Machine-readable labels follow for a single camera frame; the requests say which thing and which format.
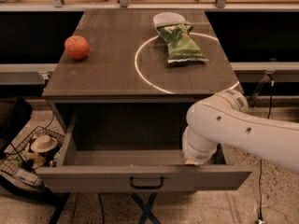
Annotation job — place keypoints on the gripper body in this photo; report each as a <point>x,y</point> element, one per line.
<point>198,154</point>

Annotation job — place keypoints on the grey top drawer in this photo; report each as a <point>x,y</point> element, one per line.
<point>137,170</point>

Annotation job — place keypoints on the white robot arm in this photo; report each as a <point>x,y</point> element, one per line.
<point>223,119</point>

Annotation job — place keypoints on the grey drawer cabinet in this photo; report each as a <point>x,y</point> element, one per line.
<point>128,64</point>

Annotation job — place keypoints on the black crossed stand legs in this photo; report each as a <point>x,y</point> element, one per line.
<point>145,207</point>

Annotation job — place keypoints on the green chip bag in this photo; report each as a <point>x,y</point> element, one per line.
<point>181,47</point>

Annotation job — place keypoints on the white bowl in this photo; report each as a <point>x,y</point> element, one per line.
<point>167,18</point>

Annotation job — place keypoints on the beige small hat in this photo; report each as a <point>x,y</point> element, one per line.
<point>44,143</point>

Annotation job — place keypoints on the red apple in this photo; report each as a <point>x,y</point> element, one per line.
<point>77,47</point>

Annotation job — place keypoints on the white packaged item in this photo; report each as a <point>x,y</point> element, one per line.
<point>27,177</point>

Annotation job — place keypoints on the black wire basket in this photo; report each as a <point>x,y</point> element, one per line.
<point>22,156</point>

